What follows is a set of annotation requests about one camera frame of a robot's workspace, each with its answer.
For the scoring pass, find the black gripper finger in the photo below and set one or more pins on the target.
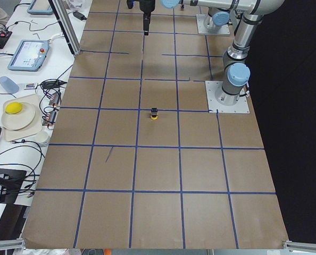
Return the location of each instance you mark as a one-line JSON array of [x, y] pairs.
[[146, 23]]

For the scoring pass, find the black Robotiq gripper body with camera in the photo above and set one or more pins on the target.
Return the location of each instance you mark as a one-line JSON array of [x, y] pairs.
[[147, 6]]

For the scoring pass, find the yellow push button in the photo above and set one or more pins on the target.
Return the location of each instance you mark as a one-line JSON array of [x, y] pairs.
[[154, 113]]

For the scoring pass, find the black device stand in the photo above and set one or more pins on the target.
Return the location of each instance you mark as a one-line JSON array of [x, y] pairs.
[[10, 184]]

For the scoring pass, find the black power adapter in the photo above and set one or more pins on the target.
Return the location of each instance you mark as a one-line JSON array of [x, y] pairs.
[[79, 16]]

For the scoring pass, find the blue teach pendant far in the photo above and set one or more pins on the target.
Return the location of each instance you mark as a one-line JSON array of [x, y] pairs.
[[40, 7]]

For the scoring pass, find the blue teach pendant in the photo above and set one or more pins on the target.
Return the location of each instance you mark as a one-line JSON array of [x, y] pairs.
[[29, 55], [40, 7]]

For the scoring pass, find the blue teach pendant near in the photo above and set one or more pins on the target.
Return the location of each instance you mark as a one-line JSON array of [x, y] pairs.
[[29, 55]]

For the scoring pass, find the translucent blue plastic cup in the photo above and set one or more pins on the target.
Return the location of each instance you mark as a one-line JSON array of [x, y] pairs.
[[9, 85]]

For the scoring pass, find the white paper cup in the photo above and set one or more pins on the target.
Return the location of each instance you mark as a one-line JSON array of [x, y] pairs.
[[42, 138]]

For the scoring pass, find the yellow lemon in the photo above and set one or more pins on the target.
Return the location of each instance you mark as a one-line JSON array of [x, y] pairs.
[[13, 108]]

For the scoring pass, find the cream round plate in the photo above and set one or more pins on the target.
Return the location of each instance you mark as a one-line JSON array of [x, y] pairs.
[[19, 120]]

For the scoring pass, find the cream square tray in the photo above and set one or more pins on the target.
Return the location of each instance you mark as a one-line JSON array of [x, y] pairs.
[[33, 128]]

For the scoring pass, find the aluminium frame post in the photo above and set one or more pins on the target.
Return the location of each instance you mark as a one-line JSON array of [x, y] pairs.
[[66, 26]]

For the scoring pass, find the silver robot arm with camera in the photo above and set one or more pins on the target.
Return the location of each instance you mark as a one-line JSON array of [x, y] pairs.
[[236, 72]]

